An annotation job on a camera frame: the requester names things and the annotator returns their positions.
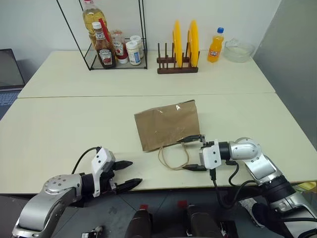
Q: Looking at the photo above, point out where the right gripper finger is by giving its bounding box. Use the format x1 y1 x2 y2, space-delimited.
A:
182 164 207 173
176 134 203 144

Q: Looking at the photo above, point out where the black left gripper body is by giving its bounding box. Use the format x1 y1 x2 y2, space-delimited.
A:
99 162 119 197

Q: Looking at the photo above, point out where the dark wooden plate rack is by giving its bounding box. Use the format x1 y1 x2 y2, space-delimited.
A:
157 42 200 75

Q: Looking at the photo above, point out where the white lidded jar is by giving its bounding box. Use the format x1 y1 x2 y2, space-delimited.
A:
125 40 142 66
129 35 145 59

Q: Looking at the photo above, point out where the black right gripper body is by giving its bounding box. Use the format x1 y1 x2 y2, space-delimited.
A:
198 134 215 172

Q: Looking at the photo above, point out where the yellow plate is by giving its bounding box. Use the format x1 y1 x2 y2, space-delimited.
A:
187 19 201 68
172 19 185 68

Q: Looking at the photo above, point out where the dark rounded shape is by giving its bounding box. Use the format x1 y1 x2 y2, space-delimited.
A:
123 204 155 238
185 202 220 238

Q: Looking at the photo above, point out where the grey laptop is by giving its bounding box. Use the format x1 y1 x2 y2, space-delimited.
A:
0 48 26 120

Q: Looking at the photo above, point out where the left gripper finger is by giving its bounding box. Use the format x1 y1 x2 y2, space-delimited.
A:
116 178 143 195
112 160 133 172

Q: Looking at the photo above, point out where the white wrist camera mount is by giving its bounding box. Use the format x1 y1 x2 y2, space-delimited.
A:
199 139 222 171
91 147 116 198

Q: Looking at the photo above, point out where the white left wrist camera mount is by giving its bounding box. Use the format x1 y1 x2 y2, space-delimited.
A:
91 147 116 198

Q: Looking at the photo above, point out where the yellow object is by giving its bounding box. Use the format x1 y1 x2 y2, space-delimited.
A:
295 181 317 193

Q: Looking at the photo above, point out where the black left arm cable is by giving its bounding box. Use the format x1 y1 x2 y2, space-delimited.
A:
71 147 103 175

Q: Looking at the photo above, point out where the white and black shoe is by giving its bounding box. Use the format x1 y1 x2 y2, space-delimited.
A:
238 197 273 228

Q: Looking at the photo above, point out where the clear glass bowl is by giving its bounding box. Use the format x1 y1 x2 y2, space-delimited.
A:
223 39 255 63

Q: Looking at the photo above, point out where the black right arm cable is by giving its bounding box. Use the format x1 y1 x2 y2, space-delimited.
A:
209 160 259 209

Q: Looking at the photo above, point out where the black wire shelf rack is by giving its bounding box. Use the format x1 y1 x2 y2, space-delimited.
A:
56 0 149 72

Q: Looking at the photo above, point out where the orange soda bottle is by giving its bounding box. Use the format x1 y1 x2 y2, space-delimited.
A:
207 27 226 64

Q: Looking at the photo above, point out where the Heinz glass sauce bottle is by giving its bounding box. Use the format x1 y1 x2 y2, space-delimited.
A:
92 21 117 69

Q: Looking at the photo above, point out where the cooking oil bottle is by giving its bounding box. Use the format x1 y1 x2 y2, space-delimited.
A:
82 0 109 48

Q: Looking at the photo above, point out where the brown paper bag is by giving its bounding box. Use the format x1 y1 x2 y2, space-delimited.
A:
134 99 201 171

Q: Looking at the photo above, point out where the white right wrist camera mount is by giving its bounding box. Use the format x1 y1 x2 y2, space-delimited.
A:
199 139 222 171

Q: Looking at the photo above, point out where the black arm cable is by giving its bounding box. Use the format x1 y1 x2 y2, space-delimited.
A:
71 147 103 175
209 160 259 209

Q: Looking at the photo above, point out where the red ketchup squeeze bottle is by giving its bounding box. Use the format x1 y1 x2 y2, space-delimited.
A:
110 30 129 64

